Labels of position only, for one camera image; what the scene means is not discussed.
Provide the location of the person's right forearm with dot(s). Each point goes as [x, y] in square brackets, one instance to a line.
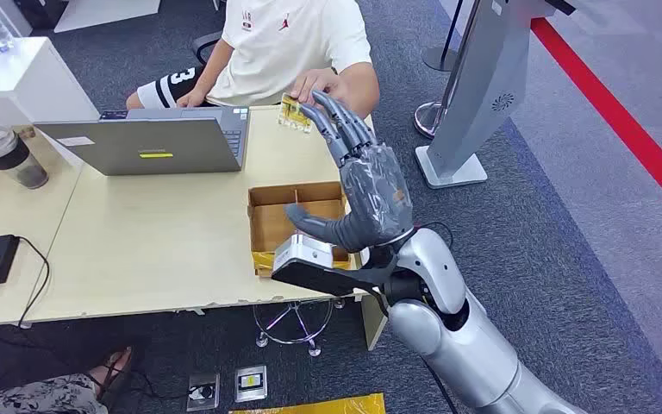
[211, 68]

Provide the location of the white counter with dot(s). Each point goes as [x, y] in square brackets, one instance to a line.
[17, 80]

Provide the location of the silver floor socket yellow label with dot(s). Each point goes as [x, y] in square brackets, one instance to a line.
[250, 384]

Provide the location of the grey stanchion post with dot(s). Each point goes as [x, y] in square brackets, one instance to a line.
[438, 59]

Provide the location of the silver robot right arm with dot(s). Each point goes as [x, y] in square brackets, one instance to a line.
[451, 343]

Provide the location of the person in patterned clothing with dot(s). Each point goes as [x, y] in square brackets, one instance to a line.
[40, 397]

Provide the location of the black sandal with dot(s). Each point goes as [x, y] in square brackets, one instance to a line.
[121, 377]

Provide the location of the person's left hand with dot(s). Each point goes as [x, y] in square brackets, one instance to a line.
[317, 83]

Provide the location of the person's right hand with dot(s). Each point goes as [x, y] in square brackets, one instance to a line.
[191, 100]

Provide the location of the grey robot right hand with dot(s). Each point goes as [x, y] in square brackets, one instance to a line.
[376, 194]

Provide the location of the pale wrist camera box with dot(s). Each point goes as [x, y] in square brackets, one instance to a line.
[302, 251]

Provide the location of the chrome stool base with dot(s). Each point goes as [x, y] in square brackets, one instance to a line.
[295, 317]

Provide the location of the seated person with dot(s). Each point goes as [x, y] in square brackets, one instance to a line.
[285, 51]

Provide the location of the yellow tape strip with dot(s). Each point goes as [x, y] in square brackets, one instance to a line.
[262, 262]

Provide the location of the black office chair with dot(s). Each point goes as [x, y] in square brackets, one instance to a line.
[205, 45]

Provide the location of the grey laptop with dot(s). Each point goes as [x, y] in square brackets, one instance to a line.
[137, 143]

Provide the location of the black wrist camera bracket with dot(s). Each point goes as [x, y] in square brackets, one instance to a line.
[319, 280]

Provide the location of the plastic cup with black sleeve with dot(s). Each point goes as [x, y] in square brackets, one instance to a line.
[5, 154]

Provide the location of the open silver floor socket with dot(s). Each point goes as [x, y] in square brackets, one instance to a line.
[202, 392]

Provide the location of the chrome stanchion post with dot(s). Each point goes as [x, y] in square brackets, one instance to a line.
[425, 120]

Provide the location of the yellow ID card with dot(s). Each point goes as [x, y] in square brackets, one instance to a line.
[292, 114]

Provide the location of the person's left forearm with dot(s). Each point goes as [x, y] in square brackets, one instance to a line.
[362, 85]

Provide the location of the yellow plastic bag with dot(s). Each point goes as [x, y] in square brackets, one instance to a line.
[331, 407]

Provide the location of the silver kiosk stand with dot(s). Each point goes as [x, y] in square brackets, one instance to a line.
[479, 85]

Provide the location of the cardboard divider box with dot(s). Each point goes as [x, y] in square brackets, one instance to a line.
[274, 223]

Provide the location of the white board panel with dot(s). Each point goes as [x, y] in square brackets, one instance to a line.
[108, 11]

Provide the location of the black cabinet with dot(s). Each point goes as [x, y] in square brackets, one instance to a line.
[40, 11]

